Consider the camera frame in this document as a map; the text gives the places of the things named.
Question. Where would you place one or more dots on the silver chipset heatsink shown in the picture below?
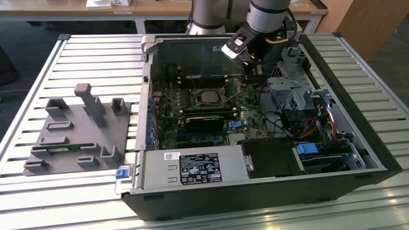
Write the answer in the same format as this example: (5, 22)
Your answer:
(238, 139)

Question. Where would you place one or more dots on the green motherboard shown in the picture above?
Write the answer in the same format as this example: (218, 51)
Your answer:
(250, 119)

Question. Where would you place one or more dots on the black open PC case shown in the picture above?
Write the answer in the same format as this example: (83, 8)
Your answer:
(225, 206)

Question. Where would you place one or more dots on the wooden cabinet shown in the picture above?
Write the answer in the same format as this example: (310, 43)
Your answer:
(367, 24)

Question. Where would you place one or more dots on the grey parts rack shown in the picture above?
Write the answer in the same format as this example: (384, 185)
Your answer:
(81, 134)

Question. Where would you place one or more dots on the silver power supply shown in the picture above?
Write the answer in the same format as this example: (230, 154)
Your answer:
(161, 167)

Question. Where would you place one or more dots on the blue board connector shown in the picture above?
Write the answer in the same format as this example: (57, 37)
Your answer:
(234, 124)

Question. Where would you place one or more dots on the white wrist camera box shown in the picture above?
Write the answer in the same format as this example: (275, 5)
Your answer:
(238, 43)

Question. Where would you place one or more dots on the wooden desk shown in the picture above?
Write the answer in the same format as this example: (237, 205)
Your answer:
(49, 10)

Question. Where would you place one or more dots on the black RAM slot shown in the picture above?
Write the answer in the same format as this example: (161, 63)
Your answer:
(209, 113)
(209, 81)
(209, 78)
(209, 86)
(209, 109)

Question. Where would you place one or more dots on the CPU socket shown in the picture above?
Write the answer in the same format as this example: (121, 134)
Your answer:
(195, 102)

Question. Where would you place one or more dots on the dark office chair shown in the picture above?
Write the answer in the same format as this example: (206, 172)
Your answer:
(9, 69)

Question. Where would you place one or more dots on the blue disk carrier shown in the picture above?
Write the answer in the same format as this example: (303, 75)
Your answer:
(307, 149)

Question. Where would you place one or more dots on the silver topped CPU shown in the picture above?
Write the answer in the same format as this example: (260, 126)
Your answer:
(210, 95)

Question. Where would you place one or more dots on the blue case latch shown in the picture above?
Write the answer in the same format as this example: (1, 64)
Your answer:
(121, 173)

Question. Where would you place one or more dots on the white box with print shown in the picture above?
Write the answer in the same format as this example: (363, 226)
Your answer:
(126, 3)

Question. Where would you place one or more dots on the green RAM stick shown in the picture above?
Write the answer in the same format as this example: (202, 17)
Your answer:
(75, 146)

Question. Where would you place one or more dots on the black graphics card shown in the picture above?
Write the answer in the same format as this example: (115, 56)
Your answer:
(205, 124)

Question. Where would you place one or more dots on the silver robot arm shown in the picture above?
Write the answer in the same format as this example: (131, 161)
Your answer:
(268, 14)

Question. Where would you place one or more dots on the silver perforated drive cage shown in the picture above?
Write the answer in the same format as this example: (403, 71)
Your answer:
(282, 86)

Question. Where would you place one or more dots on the black plastic shroud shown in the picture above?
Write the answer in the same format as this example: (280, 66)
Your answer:
(272, 158)

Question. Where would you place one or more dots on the plain white box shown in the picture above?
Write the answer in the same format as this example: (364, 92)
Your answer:
(99, 4)

